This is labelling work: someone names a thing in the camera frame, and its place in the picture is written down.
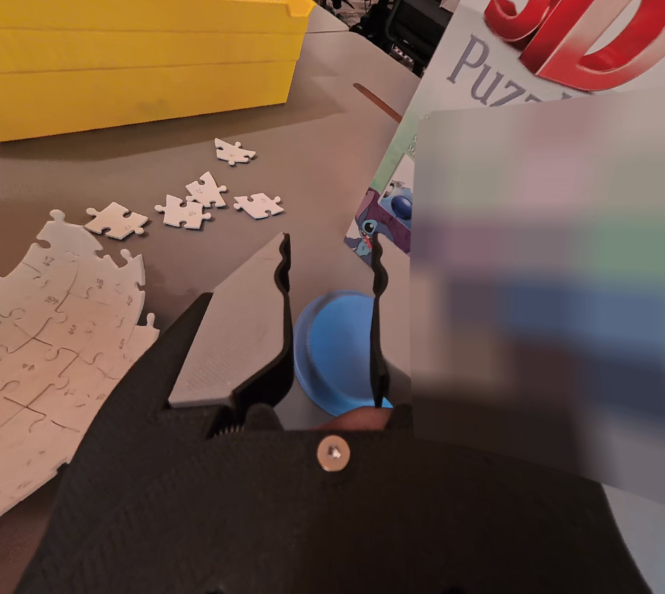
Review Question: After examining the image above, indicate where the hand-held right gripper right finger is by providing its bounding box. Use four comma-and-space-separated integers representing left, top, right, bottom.
369, 233, 414, 410

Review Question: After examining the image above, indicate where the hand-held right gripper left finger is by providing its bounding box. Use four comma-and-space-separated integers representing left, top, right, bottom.
167, 232, 296, 436

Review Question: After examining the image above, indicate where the yellow plastic bin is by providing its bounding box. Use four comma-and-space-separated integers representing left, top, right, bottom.
0, 0, 318, 143

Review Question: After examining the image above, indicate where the partly built puzzle ball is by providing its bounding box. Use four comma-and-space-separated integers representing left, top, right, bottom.
0, 210, 161, 517

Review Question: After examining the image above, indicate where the white puzzle piece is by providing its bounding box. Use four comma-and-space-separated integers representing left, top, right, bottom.
84, 201, 150, 241
233, 192, 285, 219
214, 137, 257, 167
185, 171, 228, 209
154, 194, 213, 230

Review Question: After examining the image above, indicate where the printed puzzle box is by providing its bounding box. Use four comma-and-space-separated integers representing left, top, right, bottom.
344, 0, 665, 268

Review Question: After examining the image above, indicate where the blue plastic stand dish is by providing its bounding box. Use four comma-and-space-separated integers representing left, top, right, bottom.
292, 291, 396, 416

